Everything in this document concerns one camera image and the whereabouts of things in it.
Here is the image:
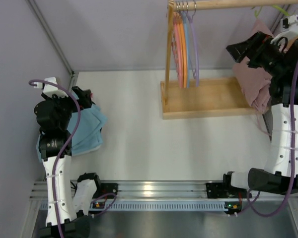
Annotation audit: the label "pink trousers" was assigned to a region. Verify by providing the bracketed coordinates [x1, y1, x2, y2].
[232, 19, 274, 115]

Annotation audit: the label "blue trousers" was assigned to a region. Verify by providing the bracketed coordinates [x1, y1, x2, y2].
[34, 99, 107, 162]

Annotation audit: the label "green clothes hanger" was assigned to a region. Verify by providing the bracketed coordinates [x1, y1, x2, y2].
[254, 5, 290, 18]

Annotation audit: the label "purple clothes hanger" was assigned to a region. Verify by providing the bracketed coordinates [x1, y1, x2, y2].
[186, 2, 200, 88]

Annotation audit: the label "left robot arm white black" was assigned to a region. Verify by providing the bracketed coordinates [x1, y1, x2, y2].
[34, 86, 101, 238]

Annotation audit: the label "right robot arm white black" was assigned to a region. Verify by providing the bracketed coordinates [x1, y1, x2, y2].
[223, 31, 298, 195]

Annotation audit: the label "orange clothes hanger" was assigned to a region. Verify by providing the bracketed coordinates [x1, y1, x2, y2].
[177, 13, 188, 88]

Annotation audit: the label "blue clothes hanger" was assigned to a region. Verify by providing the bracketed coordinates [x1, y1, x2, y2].
[182, 13, 190, 88]

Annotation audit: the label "pink clothes hanger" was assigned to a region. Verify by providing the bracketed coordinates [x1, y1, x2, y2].
[171, 13, 183, 88]

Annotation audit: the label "white laundry basket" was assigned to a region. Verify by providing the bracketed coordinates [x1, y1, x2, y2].
[89, 145, 101, 152]

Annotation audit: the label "wooden clothes rack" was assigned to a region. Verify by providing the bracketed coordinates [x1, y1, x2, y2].
[160, 1, 298, 119]

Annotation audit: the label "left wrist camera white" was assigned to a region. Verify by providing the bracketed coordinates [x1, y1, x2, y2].
[31, 77, 68, 98]

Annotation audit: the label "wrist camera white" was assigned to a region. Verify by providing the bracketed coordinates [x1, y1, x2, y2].
[271, 14, 298, 44]
[31, 77, 68, 98]

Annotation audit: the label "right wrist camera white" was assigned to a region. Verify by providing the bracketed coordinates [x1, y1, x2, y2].
[271, 14, 298, 44]

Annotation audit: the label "aluminium mounting rail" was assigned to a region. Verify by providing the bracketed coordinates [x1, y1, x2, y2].
[29, 179, 298, 211]

